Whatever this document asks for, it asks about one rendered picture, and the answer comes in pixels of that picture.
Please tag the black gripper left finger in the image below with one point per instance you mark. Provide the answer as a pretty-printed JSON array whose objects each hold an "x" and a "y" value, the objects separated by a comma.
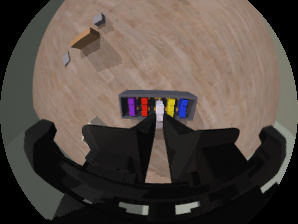
[{"x": 136, "y": 142}]

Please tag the beige open tray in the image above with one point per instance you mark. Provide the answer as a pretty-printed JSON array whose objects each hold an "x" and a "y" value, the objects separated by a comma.
[{"x": 97, "y": 121}]

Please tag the brown rectangular block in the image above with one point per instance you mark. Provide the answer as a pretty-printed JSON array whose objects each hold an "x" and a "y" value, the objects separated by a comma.
[{"x": 85, "y": 38}]

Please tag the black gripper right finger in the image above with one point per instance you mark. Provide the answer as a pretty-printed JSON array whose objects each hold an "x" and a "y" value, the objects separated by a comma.
[{"x": 183, "y": 144}]

